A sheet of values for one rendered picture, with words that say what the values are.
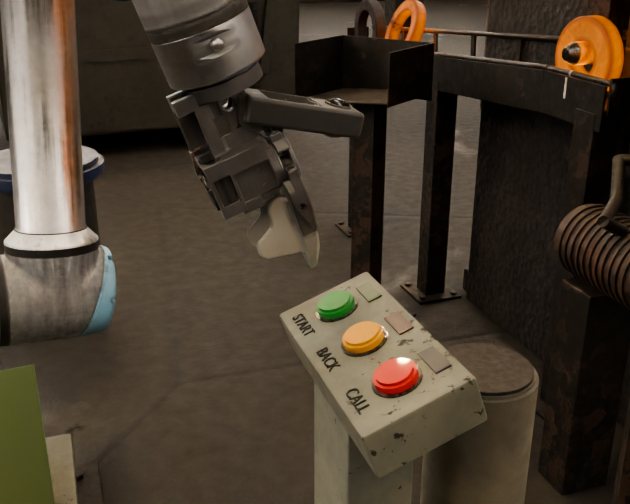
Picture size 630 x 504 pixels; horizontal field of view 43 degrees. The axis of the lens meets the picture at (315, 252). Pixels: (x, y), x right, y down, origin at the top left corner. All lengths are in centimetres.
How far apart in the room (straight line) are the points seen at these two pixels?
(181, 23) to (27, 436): 73
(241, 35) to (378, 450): 36
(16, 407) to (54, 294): 22
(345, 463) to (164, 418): 102
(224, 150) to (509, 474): 47
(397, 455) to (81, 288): 77
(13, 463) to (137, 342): 87
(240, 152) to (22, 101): 66
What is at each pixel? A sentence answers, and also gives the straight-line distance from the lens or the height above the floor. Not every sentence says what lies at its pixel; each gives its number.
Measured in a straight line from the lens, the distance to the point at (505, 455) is 90.
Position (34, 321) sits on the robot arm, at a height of 39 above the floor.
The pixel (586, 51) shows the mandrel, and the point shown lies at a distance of 163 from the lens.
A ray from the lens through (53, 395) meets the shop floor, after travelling 190.
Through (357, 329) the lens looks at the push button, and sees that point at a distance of 76.
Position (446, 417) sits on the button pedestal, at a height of 58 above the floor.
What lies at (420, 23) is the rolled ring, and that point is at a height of 72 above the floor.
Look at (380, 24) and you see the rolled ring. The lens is 252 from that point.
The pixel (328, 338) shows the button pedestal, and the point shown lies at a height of 59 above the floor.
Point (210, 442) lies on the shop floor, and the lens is 167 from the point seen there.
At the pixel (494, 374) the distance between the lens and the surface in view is 89.
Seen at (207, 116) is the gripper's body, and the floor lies 81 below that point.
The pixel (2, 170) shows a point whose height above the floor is 43.
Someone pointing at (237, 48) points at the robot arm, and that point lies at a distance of 68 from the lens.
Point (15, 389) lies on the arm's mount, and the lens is 119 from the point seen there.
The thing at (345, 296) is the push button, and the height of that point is 61.
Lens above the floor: 96
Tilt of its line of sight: 22 degrees down
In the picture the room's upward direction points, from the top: straight up
